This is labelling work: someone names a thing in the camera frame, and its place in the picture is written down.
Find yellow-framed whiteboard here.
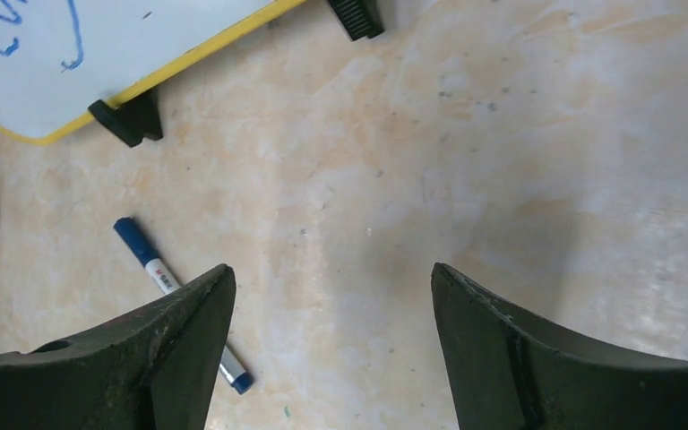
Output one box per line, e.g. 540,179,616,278
0,1,295,147

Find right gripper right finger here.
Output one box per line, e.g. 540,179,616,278
431,263,688,429

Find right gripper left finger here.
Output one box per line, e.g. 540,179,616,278
0,264,237,429

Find whiteboard marker pen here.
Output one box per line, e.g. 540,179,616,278
112,217,256,397

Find blue marker cap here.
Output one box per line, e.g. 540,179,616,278
113,217,160,267

